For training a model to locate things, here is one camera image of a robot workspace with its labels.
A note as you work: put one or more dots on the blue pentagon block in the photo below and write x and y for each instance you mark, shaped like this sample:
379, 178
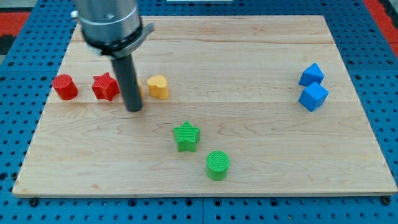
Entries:
312, 74

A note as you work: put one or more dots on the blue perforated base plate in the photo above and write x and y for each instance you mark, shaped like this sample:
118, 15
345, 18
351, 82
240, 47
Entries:
37, 53

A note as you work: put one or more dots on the red cylinder block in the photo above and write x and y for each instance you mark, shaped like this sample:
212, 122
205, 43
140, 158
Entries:
65, 87

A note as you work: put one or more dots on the yellow heart block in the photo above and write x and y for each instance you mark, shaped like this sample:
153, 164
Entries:
158, 87

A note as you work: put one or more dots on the red star block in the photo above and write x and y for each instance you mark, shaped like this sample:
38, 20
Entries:
105, 87

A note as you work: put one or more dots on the wooden board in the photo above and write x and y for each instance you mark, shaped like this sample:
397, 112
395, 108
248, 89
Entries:
237, 79

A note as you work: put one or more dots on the blue cube block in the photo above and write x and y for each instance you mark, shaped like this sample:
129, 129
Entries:
313, 96

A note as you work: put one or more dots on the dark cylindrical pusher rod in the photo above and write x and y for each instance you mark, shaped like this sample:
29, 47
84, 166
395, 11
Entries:
127, 81

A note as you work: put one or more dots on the yellow block behind rod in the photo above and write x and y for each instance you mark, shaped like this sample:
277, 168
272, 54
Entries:
141, 90

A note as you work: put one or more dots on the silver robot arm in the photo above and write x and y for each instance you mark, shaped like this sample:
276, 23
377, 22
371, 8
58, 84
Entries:
114, 28

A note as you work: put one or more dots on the green star block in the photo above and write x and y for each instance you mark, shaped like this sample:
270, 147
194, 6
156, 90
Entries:
187, 137

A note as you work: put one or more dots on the green cylinder block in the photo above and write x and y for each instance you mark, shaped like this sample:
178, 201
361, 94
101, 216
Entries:
217, 165

